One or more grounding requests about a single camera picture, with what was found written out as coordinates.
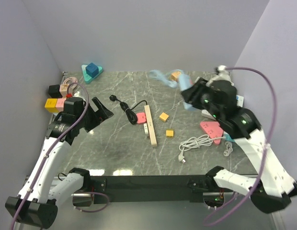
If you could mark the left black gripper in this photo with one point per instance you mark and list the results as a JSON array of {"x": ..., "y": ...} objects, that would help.
[{"x": 102, "y": 114}]

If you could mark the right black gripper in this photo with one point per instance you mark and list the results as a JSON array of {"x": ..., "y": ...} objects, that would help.
[{"x": 201, "y": 86}]

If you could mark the light blue power strip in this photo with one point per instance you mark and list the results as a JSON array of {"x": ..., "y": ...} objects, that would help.
[{"x": 184, "y": 82}]

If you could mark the orange plug adapter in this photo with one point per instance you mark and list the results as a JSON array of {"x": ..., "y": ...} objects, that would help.
[{"x": 164, "y": 117}]

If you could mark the pink plug adapter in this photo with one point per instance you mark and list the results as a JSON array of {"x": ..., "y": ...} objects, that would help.
[{"x": 141, "y": 118}]

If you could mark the yellow plug adapter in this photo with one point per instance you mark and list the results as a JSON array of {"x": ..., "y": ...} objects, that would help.
[{"x": 169, "y": 133}]

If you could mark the white plug adapter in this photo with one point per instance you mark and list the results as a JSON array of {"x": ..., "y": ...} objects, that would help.
[{"x": 146, "y": 129}]

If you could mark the beige power strip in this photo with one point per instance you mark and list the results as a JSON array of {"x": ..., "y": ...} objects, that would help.
[{"x": 151, "y": 129}]

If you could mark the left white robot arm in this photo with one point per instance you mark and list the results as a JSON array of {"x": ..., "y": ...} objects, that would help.
[{"x": 37, "y": 202}]

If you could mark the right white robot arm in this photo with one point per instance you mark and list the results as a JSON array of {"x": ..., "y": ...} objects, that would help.
[{"x": 275, "y": 188}]

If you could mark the peach cube socket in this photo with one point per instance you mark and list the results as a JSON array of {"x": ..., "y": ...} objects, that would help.
[{"x": 175, "y": 75}]

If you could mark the pink cube socket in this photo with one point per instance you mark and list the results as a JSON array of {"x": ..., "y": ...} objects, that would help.
[{"x": 60, "y": 104}]

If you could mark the beige cube socket left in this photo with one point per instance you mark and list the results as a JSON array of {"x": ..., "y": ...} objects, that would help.
[{"x": 63, "y": 89}]

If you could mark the yellow cube socket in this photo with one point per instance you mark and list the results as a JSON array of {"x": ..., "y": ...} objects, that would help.
[{"x": 50, "y": 105}]

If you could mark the black cube socket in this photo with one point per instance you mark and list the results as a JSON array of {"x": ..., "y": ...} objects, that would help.
[{"x": 54, "y": 91}]

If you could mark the blue cube socket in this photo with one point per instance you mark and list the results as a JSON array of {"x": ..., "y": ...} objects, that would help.
[{"x": 92, "y": 70}]

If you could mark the white triangular power strip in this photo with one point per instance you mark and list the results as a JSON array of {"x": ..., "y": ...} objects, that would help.
[{"x": 206, "y": 114}]

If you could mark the pink triangular power strip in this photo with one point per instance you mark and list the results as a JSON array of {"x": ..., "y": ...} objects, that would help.
[{"x": 213, "y": 129}]

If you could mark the white multicolour power strip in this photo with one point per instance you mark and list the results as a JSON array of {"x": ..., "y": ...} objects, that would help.
[{"x": 240, "y": 100}]

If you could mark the teal triangular power strip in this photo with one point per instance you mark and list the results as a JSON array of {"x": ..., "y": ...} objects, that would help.
[{"x": 88, "y": 79}]

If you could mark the black base bar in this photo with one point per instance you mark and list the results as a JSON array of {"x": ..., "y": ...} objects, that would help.
[{"x": 151, "y": 188}]

